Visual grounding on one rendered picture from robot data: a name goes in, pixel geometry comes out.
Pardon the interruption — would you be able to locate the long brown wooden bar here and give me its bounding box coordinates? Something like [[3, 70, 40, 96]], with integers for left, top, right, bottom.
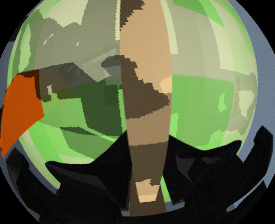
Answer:
[[120, 0, 173, 202]]

